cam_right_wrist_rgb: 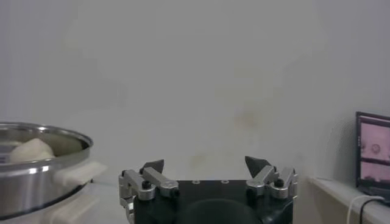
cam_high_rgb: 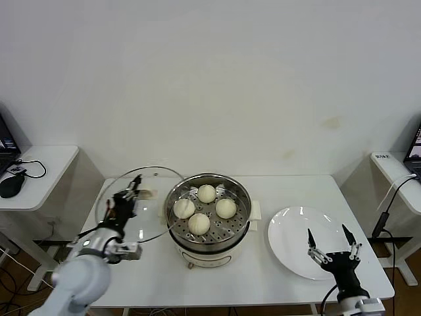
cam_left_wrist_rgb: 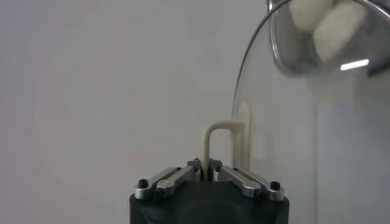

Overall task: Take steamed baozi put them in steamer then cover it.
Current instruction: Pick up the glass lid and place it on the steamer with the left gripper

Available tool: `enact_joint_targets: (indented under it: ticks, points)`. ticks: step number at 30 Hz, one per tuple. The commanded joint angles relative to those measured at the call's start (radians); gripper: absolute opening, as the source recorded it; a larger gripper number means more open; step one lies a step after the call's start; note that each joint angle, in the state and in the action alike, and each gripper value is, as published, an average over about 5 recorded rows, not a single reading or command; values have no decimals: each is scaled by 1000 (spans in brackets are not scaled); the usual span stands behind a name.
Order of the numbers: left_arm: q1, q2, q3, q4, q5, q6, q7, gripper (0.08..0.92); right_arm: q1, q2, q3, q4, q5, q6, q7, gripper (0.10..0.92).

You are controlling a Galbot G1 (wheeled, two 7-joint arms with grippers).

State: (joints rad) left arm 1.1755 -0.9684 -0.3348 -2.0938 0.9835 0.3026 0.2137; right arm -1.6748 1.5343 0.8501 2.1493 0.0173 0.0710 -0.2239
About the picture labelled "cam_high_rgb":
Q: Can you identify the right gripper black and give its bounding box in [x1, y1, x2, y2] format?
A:
[307, 224, 368, 298]

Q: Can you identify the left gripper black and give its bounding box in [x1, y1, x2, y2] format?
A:
[104, 174, 143, 237]

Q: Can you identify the glass lid cream handle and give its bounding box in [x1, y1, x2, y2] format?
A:
[93, 165, 187, 244]

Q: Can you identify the white steamed baozi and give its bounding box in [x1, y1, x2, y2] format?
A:
[187, 213, 211, 236]
[173, 198, 196, 219]
[214, 198, 237, 219]
[197, 184, 217, 204]

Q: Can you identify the stainless steel steamer basket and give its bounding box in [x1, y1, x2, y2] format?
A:
[164, 173, 253, 244]

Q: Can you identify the white round plate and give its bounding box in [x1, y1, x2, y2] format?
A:
[266, 205, 351, 280]

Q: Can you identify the white side table labelled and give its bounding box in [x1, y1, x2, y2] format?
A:
[368, 151, 421, 286]

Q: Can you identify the cream electric cooker base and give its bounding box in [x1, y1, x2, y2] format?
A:
[157, 197, 262, 269]

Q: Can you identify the black computer mouse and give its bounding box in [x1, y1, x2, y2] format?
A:
[0, 174, 26, 199]

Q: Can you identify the black laptop dark screen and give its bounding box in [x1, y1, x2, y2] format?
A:
[403, 113, 421, 182]

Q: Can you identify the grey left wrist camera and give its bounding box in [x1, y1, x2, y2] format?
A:
[111, 242, 144, 263]

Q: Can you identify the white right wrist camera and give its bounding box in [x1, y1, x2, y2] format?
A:
[355, 298, 385, 316]

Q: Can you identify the white cable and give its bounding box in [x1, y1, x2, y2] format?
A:
[376, 173, 416, 211]

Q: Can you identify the thin black looped cable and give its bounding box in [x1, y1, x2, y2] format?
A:
[14, 159, 47, 180]

